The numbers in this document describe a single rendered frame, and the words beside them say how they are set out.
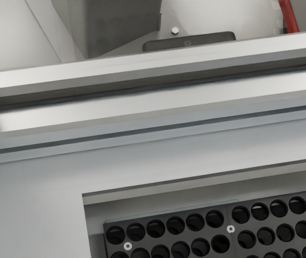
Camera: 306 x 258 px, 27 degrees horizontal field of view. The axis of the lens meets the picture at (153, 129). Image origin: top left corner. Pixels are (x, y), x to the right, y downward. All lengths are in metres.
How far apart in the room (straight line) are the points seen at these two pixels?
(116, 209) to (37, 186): 0.12
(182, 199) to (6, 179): 0.17
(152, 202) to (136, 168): 0.11
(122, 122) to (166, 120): 0.03
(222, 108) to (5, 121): 0.13
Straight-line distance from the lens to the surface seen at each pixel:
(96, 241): 0.52
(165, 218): 0.46
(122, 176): 0.42
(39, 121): 0.38
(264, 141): 0.44
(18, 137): 0.38
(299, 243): 0.47
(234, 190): 0.54
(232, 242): 0.46
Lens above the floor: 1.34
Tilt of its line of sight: 67 degrees down
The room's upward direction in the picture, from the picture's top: 10 degrees clockwise
